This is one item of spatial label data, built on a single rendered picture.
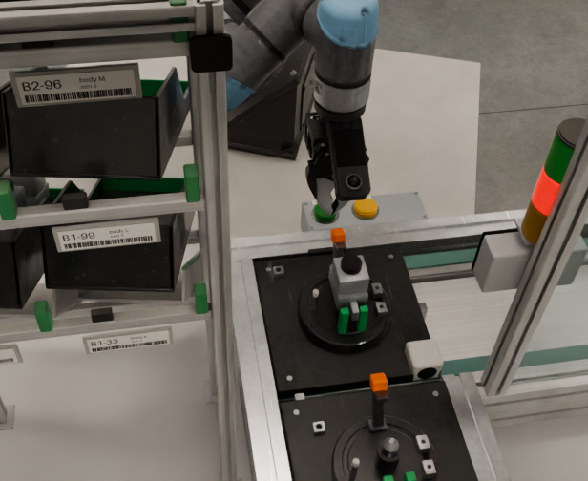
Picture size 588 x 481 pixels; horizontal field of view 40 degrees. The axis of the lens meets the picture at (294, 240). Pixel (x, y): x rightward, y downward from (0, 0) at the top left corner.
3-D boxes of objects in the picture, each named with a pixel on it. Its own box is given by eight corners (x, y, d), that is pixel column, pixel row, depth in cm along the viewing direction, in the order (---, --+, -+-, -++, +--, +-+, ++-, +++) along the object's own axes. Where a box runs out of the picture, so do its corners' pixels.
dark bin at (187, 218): (101, 192, 108) (98, 138, 105) (199, 195, 108) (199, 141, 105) (45, 289, 82) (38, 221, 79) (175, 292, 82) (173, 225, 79)
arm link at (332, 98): (378, 87, 105) (316, 92, 103) (374, 115, 108) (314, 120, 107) (364, 52, 110) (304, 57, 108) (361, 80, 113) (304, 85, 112)
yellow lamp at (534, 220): (514, 218, 97) (524, 189, 94) (553, 214, 98) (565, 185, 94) (529, 249, 94) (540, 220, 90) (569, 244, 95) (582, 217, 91)
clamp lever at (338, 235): (330, 272, 125) (329, 228, 121) (343, 270, 125) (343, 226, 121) (335, 283, 122) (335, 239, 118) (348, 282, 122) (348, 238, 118)
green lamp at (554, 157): (536, 156, 90) (549, 123, 86) (578, 153, 91) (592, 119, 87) (553, 189, 87) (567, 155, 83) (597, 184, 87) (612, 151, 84)
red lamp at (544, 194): (525, 189, 94) (535, 157, 90) (565, 184, 94) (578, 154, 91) (540, 220, 90) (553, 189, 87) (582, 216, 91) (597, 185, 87)
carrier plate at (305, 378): (254, 269, 130) (254, 261, 129) (398, 254, 134) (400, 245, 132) (277, 399, 115) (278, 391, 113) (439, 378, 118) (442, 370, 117)
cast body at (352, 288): (327, 277, 120) (331, 246, 115) (356, 273, 121) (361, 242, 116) (340, 323, 115) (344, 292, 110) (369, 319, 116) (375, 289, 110)
